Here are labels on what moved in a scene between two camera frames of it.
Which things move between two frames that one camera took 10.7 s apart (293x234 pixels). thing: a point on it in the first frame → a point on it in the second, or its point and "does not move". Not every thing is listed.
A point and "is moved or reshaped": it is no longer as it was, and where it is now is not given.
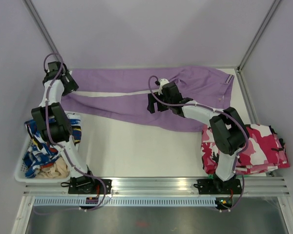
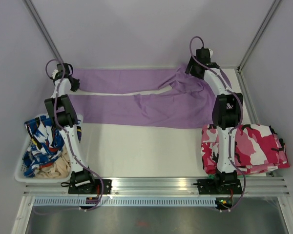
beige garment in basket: x=59 y=170 does not move
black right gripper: x=151 y=107 → x=192 y=61
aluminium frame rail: x=279 y=186 does not move
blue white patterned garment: x=41 y=152 does not move
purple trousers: x=124 y=93 is moved or reshaped
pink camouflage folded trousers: x=264 y=151 does not move
